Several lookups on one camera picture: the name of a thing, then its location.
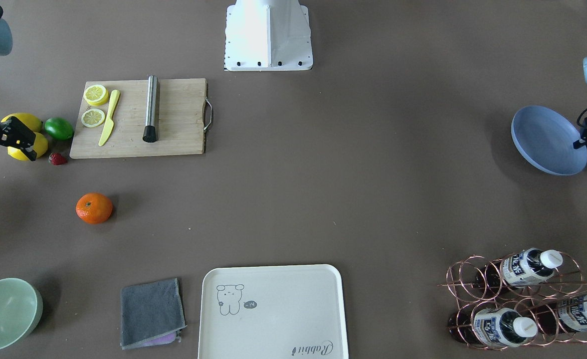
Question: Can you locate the red strawberry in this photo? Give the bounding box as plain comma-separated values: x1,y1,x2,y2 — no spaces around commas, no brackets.
48,153,68,166

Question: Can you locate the orange mandarin fruit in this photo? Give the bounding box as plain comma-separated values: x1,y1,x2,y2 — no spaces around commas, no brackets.
76,192,114,224

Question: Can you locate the yellow lemon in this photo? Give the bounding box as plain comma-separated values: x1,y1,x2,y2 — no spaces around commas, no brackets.
7,133,49,161
1,112,43,133

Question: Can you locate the steel muddler black tip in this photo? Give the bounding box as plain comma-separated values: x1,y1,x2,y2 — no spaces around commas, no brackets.
142,75,160,143

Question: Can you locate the lemon half slice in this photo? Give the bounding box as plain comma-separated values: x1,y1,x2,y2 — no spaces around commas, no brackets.
80,108,106,128
83,84,110,106

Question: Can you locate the bamboo cutting board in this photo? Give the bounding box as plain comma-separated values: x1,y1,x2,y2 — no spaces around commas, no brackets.
69,79,210,159

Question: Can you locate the grey folded cloth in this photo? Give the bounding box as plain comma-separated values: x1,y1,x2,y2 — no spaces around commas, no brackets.
120,278,186,350

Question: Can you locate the yellow plastic knife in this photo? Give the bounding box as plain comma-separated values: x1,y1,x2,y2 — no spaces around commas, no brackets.
98,89,121,146

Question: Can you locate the mint green bowl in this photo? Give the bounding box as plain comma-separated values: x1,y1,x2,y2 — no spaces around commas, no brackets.
0,278,43,350

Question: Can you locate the tea bottle white cap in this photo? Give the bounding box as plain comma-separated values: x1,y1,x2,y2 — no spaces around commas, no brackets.
475,248,563,295

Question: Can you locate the blue round plate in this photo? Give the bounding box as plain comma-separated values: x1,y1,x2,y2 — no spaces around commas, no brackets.
510,105,587,177

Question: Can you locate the copper wire bottle rack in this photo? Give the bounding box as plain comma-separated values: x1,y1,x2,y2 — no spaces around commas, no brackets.
444,248,587,351

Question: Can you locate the cream rabbit tray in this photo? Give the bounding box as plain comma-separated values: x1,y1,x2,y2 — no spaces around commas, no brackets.
198,264,350,359

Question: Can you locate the green lime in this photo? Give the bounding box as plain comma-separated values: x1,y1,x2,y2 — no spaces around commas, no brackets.
44,117,74,141

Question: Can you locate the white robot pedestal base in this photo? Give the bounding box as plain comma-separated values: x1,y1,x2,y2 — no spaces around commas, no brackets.
223,0,314,71

